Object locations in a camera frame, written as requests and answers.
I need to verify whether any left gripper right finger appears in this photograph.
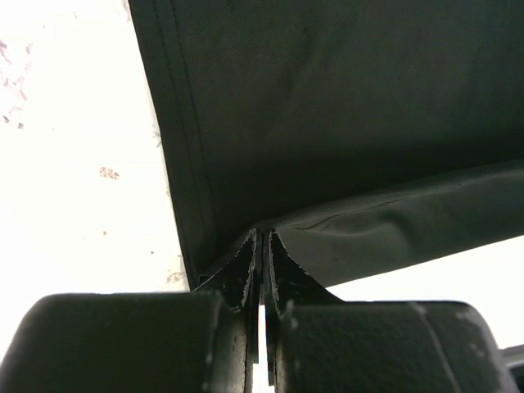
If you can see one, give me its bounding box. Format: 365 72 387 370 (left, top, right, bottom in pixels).
264 231 520 392

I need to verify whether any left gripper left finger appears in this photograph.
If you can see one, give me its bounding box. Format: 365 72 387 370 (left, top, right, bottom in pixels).
1 231 260 392

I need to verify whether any black t shirt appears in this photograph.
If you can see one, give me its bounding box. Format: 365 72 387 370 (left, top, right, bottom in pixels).
129 1 523 286

